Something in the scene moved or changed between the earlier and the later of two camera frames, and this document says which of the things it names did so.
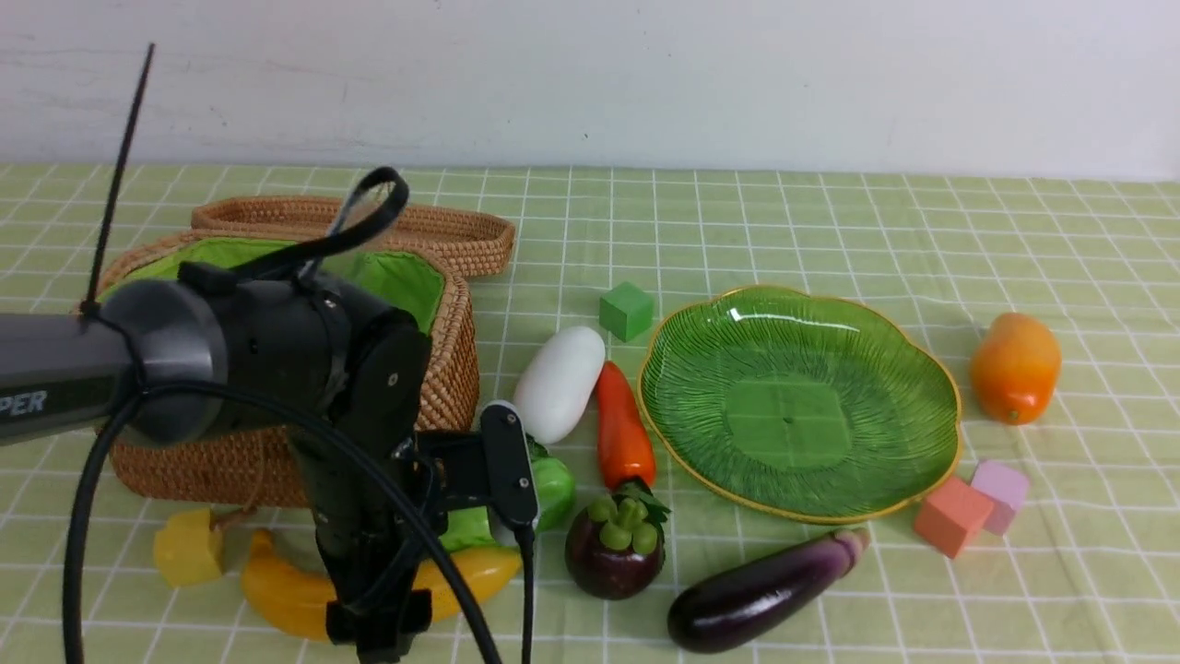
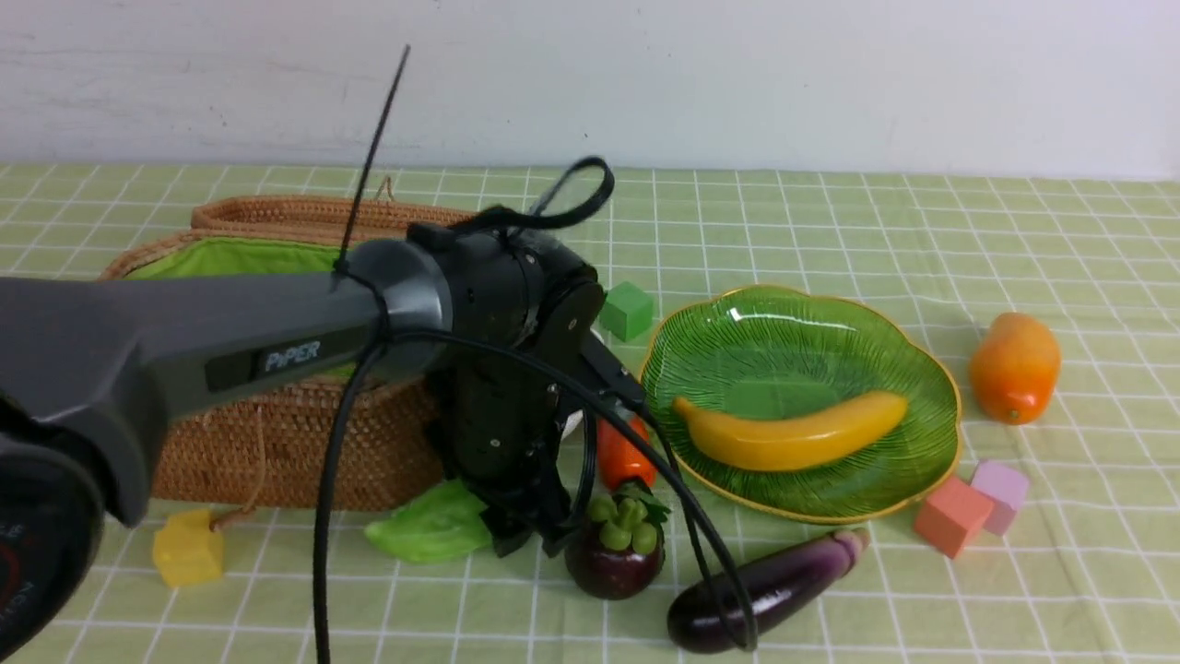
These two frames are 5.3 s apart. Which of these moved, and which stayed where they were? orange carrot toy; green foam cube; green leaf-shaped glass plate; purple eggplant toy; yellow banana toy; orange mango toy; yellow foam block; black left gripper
Moved: black left gripper; yellow banana toy
Stayed: orange mango toy; green foam cube; yellow foam block; orange carrot toy; purple eggplant toy; green leaf-shaped glass plate
